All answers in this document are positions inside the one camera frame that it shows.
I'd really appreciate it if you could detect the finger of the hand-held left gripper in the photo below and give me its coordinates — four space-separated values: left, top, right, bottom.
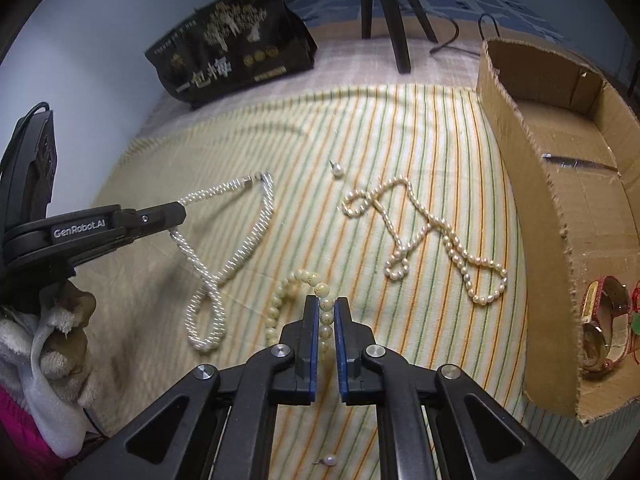
15 201 187 266

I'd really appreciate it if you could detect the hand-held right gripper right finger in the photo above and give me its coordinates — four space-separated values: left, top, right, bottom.
334 297 581 480

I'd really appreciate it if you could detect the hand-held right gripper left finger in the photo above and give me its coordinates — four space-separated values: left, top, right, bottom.
65 296 321 480

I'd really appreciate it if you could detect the cream beaded bracelet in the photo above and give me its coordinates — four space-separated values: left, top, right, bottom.
266 269 335 356

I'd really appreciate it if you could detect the cream single-strand pearl necklace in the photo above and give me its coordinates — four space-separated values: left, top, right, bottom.
341 177 508 307

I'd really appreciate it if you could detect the white multi-strand pearl necklace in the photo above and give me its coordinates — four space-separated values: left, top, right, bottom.
170 172 276 353

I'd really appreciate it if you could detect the cardboard box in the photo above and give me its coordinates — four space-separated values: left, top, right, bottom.
475 37 640 426

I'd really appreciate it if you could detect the person's left hand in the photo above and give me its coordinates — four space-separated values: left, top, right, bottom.
0 282 101 460

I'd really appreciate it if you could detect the black printed bag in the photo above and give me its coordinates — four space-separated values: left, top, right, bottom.
144 0 318 111

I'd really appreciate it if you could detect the red and gold wristwatch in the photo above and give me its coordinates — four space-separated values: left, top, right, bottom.
580 275 633 373

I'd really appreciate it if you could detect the beige plaid sheet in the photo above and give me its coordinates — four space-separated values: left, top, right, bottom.
145 15 486 126

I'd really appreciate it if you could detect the red string jade pendant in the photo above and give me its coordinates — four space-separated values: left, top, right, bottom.
627 280 640 366

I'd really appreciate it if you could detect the black cable with controller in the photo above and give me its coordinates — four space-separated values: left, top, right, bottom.
429 11 502 57

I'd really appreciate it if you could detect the ring light with black tripod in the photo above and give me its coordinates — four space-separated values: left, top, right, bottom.
359 0 440 75

